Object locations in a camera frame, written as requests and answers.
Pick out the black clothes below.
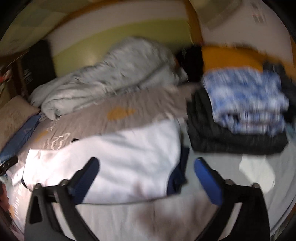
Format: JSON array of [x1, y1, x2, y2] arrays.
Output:
[[176, 46, 205, 82]]

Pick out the black puffer jacket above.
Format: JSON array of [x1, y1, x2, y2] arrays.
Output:
[[187, 88, 288, 154]]

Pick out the red printed poster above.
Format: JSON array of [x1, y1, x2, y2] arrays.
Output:
[[0, 67, 12, 93]]

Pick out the pale green duvet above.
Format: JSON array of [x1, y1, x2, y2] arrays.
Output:
[[30, 37, 188, 121]]

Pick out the white and navy varsity jacket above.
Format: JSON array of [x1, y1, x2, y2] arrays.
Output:
[[21, 119, 189, 204]]

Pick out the blue pillow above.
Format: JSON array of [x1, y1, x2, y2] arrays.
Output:
[[0, 115, 42, 163]]

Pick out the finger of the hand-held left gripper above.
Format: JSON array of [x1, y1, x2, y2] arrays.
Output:
[[0, 155, 18, 175]]

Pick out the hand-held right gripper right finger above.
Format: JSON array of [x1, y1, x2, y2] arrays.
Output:
[[194, 157, 271, 241]]

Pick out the blue plaid shirt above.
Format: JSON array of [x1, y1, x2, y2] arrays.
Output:
[[201, 67, 289, 135]]

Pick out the small white cloth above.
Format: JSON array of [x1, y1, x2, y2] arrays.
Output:
[[239, 155, 277, 193]]

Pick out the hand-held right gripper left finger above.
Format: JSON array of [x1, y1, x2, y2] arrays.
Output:
[[24, 157, 100, 241]]

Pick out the black hanging bag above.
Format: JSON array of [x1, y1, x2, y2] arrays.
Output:
[[22, 40, 57, 93]]

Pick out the beige pillow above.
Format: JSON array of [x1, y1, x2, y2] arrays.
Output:
[[0, 95, 40, 151]]

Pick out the white wall socket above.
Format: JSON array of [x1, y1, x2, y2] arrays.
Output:
[[251, 11, 266, 24]]

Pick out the checked upper bunk sheet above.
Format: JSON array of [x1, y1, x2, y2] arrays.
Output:
[[7, 0, 93, 47]]

